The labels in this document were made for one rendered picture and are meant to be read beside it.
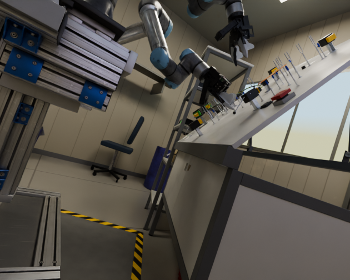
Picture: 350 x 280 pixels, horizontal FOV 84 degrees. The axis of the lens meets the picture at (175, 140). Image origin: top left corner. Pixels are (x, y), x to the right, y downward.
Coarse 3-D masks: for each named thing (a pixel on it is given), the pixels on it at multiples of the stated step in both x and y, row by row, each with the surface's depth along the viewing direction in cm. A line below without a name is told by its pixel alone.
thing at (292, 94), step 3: (288, 93) 70; (291, 93) 68; (294, 93) 68; (288, 96) 68; (291, 96) 68; (279, 99) 70; (282, 99) 68; (285, 99) 68; (288, 99) 68; (273, 102) 72; (276, 102) 71; (279, 102) 69; (282, 102) 68; (285, 102) 68; (273, 105) 73; (276, 105) 72
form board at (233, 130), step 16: (304, 64) 124; (320, 64) 92; (336, 64) 73; (272, 80) 156; (288, 80) 108; (304, 80) 82; (320, 80) 67; (272, 96) 94; (304, 96) 65; (240, 112) 109; (256, 112) 83; (272, 112) 67; (208, 128) 129; (224, 128) 94; (240, 128) 74; (256, 128) 63; (224, 144) 67; (240, 144) 62
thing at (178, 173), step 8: (176, 160) 168; (184, 160) 135; (176, 168) 154; (184, 168) 126; (176, 176) 144; (184, 176) 120; (168, 184) 163; (176, 184) 134; (168, 192) 151; (176, 192) 126; (168, 200) 141
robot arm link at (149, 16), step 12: (144, 0) 93; (156, 0) 98; (144, 12) 92; (156, 12) 94; (144, 24) 91; (156, 24) 88; (156, 36) 85; (156, 48) 80; (156, 60) 79; (168, 60) 81; (168, 72) 85
